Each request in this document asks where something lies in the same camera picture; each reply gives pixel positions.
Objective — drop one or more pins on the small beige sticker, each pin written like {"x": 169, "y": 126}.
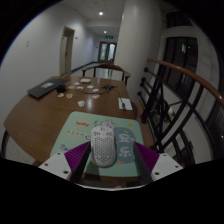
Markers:
{"x": 61, "y": 95}

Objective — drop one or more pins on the small black box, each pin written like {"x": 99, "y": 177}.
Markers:
{"x": 61, "y": 88}

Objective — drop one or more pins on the white rectangular card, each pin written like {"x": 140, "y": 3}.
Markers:
{"x": 85, "y": 80}

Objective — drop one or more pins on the black railing with wooden handrail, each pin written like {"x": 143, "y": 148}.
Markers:
{"x": 180, "y": 70}

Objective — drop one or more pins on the dark closed laptop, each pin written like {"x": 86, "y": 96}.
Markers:
{"x": 46, "y": 87}

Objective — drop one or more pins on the small white round sticker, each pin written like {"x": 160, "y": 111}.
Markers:
{"x": 81, "y": 103}

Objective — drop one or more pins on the green exit sign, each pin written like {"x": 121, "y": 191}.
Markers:
{"x": 109, "y": 36}

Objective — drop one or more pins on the dark framed window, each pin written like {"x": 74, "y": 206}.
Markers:
{"x": 173, "y": 53}

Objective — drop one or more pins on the side doorway with door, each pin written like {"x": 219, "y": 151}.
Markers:
{"x": 67, "y": 50}

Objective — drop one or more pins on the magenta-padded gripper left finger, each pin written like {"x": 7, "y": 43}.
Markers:
{"x": 55, "y": 165}

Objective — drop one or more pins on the green printed mouse pad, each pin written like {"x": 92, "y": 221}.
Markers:
{"x": 76, "y": 136}

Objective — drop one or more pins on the ceiling lights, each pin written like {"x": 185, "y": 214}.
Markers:
{"x": 100, "y": 13}

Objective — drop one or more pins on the white honeycomb computer mouse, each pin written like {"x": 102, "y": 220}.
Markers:
{"x": 104, "y": 146}

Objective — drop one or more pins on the white paper notepad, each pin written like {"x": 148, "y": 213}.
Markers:
{"x": 125, "y": 104}

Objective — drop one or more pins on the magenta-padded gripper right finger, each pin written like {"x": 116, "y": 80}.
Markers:
{"x": 166, "y": 165}

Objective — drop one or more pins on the wooden round-back chair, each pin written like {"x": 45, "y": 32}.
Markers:
{"x": 106, "y": 66}

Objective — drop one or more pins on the glass double door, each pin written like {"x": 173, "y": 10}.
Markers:
{"x": 107, "y": 51}

